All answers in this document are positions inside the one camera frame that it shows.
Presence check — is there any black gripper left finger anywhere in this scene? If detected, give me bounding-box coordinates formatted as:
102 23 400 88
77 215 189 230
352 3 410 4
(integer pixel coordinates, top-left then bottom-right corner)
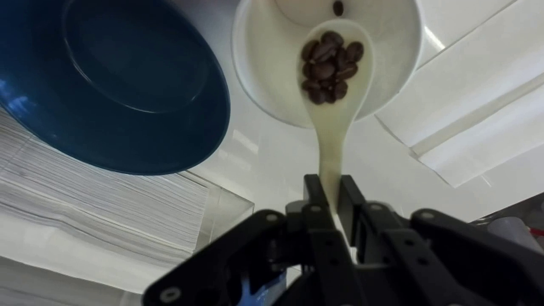
142 173 366 306

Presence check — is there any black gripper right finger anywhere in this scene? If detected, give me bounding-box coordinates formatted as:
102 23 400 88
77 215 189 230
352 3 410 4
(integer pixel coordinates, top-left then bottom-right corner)
339 174 544 306

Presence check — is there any cream plastic spoon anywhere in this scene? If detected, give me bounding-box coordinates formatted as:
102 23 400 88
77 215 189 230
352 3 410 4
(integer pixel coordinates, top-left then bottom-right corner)
296 20 376 217

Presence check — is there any dark coffee beans pile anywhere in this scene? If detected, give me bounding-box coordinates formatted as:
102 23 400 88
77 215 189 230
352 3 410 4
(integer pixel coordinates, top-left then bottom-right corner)
300 30 366 108

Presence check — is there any red and white cup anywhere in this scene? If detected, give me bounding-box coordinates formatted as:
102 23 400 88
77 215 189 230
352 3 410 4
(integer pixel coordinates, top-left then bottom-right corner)
485 217 544 256

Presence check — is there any patterned white paper cup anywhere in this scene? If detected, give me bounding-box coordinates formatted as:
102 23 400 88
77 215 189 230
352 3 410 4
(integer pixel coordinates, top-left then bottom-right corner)
230 0 425 132

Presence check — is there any flat white paper napkin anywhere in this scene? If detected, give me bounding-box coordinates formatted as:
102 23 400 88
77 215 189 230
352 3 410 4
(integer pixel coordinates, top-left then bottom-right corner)
374 69 544 191

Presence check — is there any white napkin stack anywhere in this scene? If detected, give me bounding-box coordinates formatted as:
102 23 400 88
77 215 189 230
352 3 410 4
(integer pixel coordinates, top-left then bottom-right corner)
0 108 210 286

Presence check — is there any blue bowl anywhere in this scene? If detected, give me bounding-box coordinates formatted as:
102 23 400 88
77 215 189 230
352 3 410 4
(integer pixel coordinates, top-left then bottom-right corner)
0 0 233 178

